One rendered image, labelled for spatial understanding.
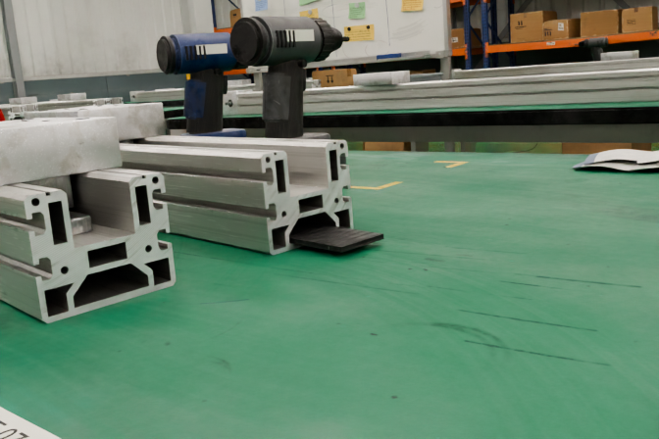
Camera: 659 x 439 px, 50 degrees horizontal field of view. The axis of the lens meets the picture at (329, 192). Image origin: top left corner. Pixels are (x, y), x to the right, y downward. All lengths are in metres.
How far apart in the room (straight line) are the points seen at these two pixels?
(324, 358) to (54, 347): 0.17
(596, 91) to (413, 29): 1.87
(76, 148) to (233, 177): 0.14
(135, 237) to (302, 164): 0.19
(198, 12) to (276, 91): 8.42
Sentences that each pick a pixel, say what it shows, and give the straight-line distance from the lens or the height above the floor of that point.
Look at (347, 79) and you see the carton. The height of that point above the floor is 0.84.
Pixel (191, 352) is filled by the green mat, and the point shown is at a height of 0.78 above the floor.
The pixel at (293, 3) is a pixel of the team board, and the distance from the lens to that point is 4.36.
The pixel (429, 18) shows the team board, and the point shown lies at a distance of 3.79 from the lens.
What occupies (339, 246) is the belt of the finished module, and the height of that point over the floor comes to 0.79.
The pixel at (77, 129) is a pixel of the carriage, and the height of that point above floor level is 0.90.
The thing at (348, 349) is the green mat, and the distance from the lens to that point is 0.39.
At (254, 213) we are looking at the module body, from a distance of 0.61.
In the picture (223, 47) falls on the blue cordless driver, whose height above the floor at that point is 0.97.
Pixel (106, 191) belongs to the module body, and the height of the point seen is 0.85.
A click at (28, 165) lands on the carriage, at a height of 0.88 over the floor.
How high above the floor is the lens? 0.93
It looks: 10 degrees down
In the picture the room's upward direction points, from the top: 4 degrees counter-clockwise
